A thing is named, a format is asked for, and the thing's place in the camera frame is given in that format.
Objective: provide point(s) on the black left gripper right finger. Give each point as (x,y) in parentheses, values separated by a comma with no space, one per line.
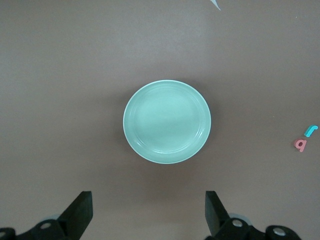
(217,215)

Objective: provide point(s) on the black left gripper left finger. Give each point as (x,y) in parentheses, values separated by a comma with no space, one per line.
(77,215)

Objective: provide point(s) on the pink-red letter b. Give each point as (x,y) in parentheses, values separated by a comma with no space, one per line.
(298,143)

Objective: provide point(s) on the teal letter j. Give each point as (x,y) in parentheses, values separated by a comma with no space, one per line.
(310,131)

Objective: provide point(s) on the green plate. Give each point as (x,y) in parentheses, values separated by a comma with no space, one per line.
(167,122)

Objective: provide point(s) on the white paper scrap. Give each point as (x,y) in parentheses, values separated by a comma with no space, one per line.
(217,4)

